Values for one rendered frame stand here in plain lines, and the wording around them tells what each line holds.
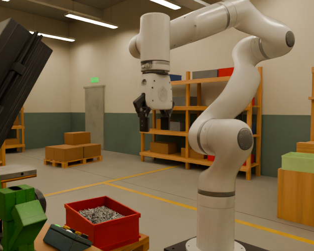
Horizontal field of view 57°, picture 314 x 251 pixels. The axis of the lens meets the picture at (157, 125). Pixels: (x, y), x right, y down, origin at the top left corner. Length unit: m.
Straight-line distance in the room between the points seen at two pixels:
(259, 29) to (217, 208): 0.60
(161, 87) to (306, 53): 5.40
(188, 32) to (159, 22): 0.13
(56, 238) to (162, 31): 0.73
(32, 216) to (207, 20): 0.70
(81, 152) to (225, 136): 6.63
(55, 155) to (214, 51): 4.45
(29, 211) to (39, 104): 10.31
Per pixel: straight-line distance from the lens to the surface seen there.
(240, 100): 0.99
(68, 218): 1.43
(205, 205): 0.94
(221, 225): 0.95
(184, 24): 0.93
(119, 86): 9.14
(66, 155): 7.08
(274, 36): 1.06
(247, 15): 1.07
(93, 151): 7.63
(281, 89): 6.18
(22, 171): 1.17
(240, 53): 1.13
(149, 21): 0.83
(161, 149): 7.19
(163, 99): 0.82
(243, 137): 0.87
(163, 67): 0.81
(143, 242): 1.34
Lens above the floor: 1.35
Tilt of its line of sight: 3 degrees down
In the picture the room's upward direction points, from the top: straight up
